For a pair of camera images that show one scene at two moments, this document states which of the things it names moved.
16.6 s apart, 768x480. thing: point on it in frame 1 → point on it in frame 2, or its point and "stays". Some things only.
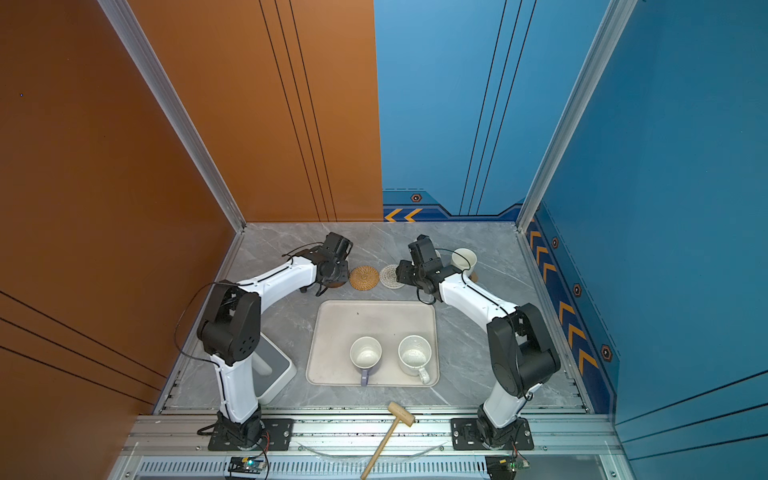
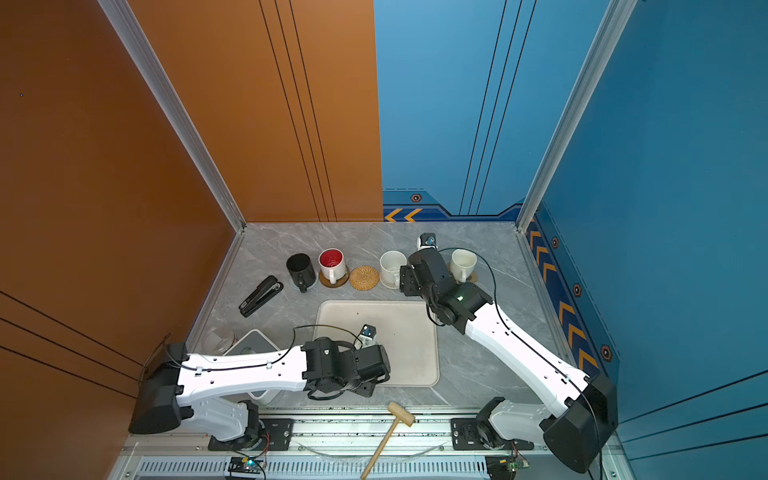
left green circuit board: [246, 465] stays
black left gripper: [345, 271] → [368, 391]
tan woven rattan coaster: [364, 278] stays
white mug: [464, 260] stays
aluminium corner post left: [123, 16] stays
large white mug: [414, 353] → [390, 263]
